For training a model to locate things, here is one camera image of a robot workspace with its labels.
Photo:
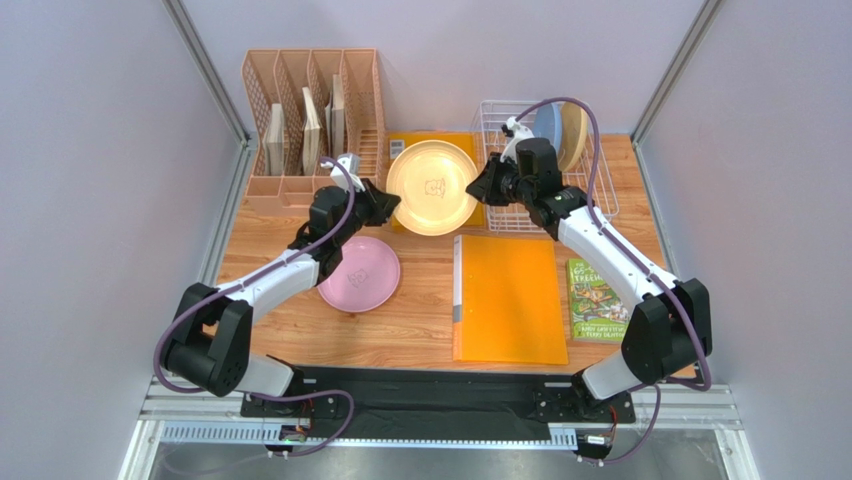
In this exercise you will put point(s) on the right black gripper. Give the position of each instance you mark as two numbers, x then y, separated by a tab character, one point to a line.
487	186

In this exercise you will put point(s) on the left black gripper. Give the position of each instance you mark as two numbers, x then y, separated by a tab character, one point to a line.
381	204

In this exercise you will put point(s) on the yellow beige plate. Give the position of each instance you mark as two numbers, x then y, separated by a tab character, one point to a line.
431	178

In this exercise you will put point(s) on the pink plate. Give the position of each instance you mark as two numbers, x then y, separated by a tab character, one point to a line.
366	278

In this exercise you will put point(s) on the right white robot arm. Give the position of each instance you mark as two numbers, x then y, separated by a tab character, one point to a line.
669	334

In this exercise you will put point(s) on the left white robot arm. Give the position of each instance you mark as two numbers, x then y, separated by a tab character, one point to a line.
208	343

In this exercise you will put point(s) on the translucent orange document folder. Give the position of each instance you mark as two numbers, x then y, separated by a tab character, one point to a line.
399	140

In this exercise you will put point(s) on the blue grey plate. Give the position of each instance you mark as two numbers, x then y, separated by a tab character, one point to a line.
548	124

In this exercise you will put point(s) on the right beige book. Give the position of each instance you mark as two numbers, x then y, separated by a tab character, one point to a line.
336	125

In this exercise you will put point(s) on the beige book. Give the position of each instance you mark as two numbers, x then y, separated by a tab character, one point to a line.
274	141
336	125
311	134

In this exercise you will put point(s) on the middle beige book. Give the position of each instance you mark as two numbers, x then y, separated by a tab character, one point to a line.
311	134

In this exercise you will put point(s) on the tan wooden plate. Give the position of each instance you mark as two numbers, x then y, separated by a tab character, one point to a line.
575	123

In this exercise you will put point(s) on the pink plastic file organizer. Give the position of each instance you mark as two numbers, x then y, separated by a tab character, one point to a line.
278	76

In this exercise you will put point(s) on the left beige book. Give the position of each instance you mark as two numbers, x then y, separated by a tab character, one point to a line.
274	141

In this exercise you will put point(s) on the green treehouse book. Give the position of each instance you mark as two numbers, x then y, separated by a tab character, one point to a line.
597	314

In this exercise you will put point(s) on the black base mat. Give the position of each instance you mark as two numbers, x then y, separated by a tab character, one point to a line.
397	404

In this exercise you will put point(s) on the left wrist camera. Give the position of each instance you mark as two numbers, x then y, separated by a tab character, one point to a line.
344	171

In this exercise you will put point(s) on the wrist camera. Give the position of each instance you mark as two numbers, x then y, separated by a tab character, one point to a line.
344	171
533	156

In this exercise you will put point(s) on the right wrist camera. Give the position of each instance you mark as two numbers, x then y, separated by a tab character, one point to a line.
533	156

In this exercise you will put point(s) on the white wire dish rack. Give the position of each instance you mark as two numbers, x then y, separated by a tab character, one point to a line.
591	174

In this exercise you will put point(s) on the orange ring binder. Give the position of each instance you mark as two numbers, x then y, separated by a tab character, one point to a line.
506	302

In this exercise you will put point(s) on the left aluminium frame post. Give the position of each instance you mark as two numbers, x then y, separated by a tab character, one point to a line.
191	38

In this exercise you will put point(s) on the aluminium frame post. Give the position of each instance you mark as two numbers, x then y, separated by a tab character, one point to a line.
687	48
191	38

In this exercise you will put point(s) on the right aluminium frame post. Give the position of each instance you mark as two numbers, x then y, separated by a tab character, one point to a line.
687	48

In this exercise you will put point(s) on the aluminium front rail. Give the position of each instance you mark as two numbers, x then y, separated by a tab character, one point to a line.
337	407

